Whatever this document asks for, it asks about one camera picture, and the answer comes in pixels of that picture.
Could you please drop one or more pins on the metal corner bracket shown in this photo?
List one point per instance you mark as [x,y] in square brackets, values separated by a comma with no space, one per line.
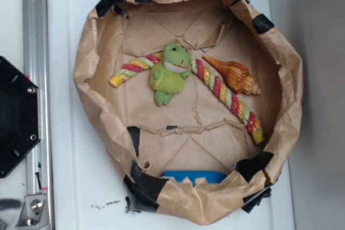
[34,213]

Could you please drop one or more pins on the aluminium extrusion rail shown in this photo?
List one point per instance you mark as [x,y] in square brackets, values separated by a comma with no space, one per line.
[36,65]

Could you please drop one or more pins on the multicolour twisted rope toy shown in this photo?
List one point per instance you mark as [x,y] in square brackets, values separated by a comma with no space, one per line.
[211,80]

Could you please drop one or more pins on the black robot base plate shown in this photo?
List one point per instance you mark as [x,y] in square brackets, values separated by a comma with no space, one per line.
[19,117]

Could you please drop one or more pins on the brown paper bag bin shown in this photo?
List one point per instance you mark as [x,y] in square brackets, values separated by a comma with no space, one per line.
[195,131]

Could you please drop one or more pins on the orange spiral seashell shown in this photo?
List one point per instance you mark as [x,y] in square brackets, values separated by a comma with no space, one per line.
[236,75]

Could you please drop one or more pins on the blue bottle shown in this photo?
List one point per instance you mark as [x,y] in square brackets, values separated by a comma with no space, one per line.
[211,177]

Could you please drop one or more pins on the green plush frog toy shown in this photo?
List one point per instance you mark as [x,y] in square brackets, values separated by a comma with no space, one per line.
[167,78]

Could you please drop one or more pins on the white tray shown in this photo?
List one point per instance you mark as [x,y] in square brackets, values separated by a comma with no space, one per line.
[88,192]

